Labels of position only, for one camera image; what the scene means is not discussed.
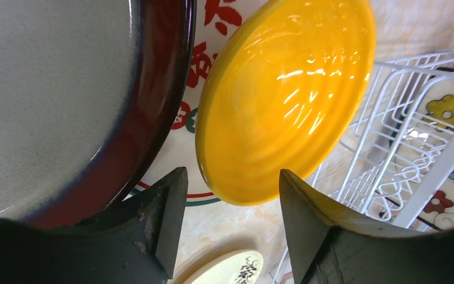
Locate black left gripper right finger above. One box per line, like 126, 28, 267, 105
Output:
279, 169, 454, 283

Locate yellow bowl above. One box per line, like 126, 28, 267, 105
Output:
195, 1, 376, 206

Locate white wire dish rack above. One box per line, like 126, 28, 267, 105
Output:
272, 49, 454, 283

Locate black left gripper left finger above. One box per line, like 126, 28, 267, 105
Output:
0, 167, 188, 283

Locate red rimmed white plate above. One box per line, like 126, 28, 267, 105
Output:
0, 1, 196, 228

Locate cream small leaf plate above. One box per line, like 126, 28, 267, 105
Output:
174, 249, 264, 284

